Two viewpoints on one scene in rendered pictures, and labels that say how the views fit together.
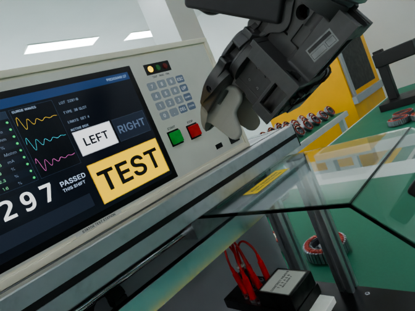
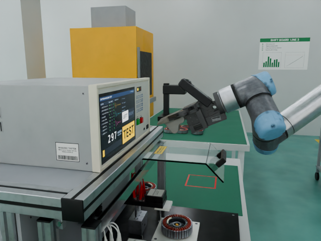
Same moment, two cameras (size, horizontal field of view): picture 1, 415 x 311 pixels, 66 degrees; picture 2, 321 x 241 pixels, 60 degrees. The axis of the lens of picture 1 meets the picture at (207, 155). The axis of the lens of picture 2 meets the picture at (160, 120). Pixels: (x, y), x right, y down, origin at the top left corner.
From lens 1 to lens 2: 0.60 m
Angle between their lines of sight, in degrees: 35
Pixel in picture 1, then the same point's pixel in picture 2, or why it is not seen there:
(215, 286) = (111, 195)
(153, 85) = (137, 96)
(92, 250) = (127, 161)
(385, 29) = (164, 65)
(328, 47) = (218, 120)
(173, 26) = not seen: outside the picture
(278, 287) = (155, 194)
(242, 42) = (196, 107)
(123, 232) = (132, 157)
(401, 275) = (180, 202)
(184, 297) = not seen: hidden behind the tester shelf
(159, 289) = (134, 182)
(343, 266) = not seen: hidden behind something
